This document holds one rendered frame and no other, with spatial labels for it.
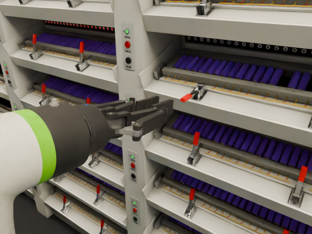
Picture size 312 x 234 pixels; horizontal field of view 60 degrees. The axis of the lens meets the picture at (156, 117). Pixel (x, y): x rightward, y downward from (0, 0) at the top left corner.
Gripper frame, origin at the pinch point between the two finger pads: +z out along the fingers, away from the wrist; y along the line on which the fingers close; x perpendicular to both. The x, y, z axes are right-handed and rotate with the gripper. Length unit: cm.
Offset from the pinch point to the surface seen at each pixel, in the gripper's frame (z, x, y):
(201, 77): 21.5, 3.8, -0.8
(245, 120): 17.1, -3.0, 13.4
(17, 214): 23, -92, -102
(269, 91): 21.8, 3.6, 16.3
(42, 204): 30, -82, -88
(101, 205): 28, -59, -41
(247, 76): 24.9, 5.5, 9.9
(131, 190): 23, -40, -22
